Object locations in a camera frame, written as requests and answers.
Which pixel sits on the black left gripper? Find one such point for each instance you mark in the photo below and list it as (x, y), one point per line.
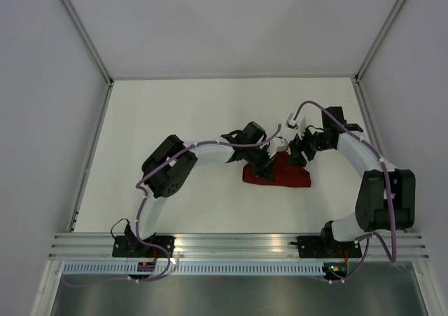
(265, 170)

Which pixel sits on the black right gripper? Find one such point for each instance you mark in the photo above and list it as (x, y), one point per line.
(297, 145)

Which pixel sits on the red cloth napkin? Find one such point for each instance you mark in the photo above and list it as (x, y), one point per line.
(285, 175)

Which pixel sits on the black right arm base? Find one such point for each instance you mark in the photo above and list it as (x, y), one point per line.
(314, 247)

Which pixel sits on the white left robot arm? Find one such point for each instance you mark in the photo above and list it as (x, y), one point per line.
(166, 170)

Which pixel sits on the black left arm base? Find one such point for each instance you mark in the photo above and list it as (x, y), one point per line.
(130, 247)

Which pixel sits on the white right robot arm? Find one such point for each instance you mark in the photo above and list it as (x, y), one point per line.
(386, 197)

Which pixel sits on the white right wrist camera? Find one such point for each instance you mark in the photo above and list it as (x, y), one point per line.
(295, 125)

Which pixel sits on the aluminium frame post right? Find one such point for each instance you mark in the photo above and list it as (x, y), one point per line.
(383, 32)

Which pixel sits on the aluminium frame post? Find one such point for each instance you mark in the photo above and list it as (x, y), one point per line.
(79, 26)
(383, 32)

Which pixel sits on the aluminium front rail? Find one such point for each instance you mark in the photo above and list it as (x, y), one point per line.
(229, 247)

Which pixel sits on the white slotted cable duct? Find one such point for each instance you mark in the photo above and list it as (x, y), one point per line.
(226, 268)

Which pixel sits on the aluminium frame post left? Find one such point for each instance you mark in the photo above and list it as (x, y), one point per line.
(79, 26)

